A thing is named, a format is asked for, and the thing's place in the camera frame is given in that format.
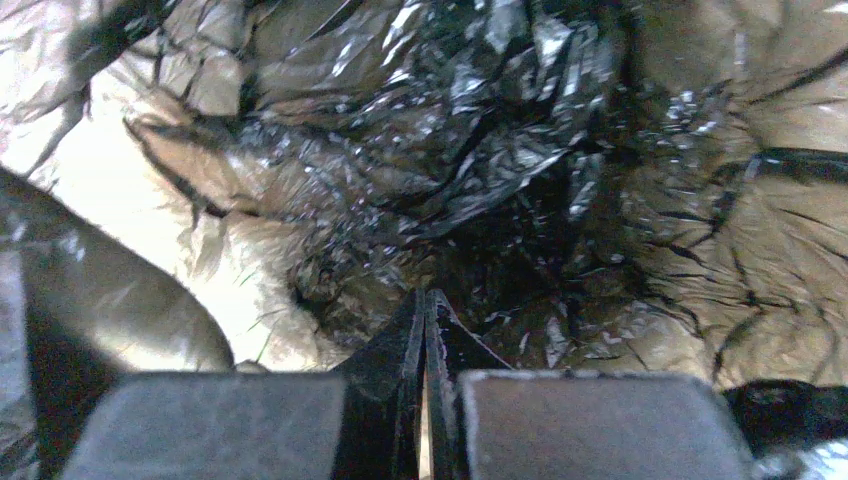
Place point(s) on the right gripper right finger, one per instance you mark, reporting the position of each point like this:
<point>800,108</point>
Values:
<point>450,350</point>

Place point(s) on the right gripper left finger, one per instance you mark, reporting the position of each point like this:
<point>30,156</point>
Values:
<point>380,432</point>

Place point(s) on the black plastic trash bag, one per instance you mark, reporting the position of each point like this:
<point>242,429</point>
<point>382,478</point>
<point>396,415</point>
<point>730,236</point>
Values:
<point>327,152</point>

